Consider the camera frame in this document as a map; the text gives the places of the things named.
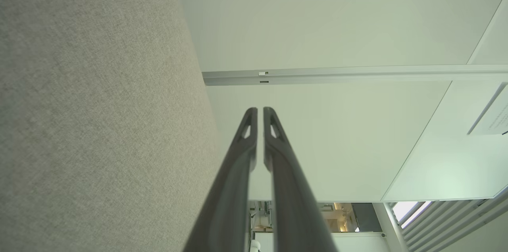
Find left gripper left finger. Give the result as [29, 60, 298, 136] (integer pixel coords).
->
[183, 107, 258, 252]

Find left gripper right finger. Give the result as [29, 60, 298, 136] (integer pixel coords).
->
[264, 107, 338, 252]

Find grey slatted window blinds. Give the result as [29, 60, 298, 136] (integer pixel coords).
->
[391, 187, 508, 252]

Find white paper notice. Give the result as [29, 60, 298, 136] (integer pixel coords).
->
[468, 83, 508, 136]

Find silver aluminium partition rail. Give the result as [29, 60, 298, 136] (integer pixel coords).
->
[202, 64, 508, 86]

